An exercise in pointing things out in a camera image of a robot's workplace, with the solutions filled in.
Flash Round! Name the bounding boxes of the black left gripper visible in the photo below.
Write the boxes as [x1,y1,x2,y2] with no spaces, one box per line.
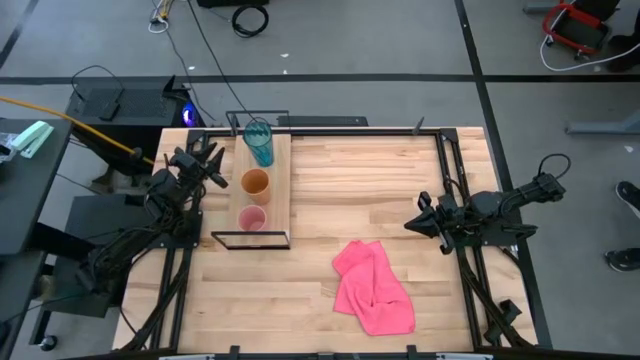
[169,144,230,190]

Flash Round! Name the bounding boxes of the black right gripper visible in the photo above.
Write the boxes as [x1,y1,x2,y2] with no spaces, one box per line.
[404,191,459,254]

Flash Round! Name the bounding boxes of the orange plastic cup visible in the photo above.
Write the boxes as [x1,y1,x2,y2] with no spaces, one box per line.
[240,167,273,207]

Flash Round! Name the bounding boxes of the teal transparent tumbler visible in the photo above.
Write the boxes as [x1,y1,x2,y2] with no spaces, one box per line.
[242,119,276,168]

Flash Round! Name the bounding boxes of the pink plastic cup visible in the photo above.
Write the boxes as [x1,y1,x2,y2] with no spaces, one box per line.
[237,204,269,233]

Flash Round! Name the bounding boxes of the pink knitted towel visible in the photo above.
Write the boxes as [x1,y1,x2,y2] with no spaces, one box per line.
[332,239,417,337]

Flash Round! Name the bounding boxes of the black computer tower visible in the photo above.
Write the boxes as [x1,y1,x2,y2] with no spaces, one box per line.
[64,75,206,151]

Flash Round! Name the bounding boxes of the black power strip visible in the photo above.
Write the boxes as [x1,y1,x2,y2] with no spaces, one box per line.
[277,115,370,128]

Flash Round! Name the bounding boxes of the mint green stapler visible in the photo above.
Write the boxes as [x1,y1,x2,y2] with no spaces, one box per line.
[10,120,55,160]

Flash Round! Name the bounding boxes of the black desk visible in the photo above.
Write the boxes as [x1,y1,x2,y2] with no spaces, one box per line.
[0,118,74,257]

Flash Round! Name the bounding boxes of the grey table foot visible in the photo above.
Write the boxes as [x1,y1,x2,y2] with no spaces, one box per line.
[565,110,640,136]

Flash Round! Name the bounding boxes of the person's shoe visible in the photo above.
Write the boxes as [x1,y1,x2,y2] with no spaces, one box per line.
[615,180,640,220]
[603,247,640,274]

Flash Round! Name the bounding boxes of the black table frame rails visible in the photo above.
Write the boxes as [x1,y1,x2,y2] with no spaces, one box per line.
[119,126,554,352]

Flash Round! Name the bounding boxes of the black clamp bracket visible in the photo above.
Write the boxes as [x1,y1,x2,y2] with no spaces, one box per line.
[498,298,524,327]

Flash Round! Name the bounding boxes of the coiled black cable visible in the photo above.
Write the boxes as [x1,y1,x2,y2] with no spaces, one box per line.
[231,3,271,39]

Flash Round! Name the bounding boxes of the yellow floor cable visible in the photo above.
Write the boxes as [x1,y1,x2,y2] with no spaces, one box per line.
[0,94,156,166]

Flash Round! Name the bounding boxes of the white plug cable bundle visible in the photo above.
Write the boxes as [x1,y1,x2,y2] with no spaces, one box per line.
[147,0,174,35]

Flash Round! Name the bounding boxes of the long white cable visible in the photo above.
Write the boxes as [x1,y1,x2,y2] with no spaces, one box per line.
[539,34,640,73]

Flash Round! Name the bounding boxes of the red frame cart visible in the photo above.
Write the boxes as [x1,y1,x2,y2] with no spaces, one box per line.
[542,1,612,56]

